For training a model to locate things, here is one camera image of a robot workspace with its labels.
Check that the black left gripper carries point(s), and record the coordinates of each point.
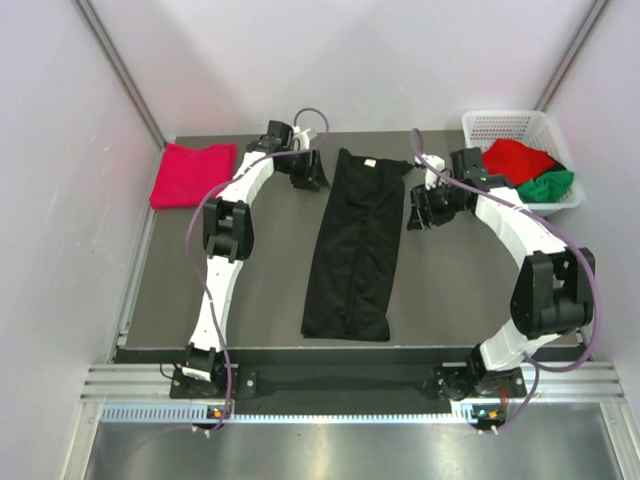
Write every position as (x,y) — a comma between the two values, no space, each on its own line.
(303,180)

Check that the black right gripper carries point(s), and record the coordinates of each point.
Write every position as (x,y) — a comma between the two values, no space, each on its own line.
(421,198)

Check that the black t shirt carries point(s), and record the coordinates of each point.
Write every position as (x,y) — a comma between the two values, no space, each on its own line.
(355,257)

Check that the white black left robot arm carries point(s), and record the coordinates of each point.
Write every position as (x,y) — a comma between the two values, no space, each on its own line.
(228,241)

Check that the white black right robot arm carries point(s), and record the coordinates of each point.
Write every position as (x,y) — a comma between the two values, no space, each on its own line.
(551,297)

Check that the white plastic basket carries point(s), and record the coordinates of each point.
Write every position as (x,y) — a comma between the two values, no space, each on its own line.
(534,129)

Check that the red t shirt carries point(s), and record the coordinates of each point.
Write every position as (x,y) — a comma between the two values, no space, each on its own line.
(515,161)

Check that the folded pink t shirt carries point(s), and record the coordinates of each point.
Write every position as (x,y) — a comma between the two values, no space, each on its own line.
(186,174)

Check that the green t shirt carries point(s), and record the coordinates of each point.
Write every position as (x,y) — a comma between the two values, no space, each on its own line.
(549,187)

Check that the black shirt in basket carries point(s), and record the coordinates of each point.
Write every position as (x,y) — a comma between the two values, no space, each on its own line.
(554,168)

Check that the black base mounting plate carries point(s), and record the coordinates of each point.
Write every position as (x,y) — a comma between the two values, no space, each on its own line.
(429,382)

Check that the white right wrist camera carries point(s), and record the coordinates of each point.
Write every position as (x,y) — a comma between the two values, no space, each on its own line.
(434,167)

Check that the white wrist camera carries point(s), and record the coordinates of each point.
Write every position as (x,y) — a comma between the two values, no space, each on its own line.
(434,167)
(302,138)

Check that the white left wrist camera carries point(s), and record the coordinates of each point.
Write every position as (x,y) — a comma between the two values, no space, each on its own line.
(302,138)

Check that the aluminium rail frame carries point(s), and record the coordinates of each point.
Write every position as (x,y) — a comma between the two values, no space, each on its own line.
(147,383)

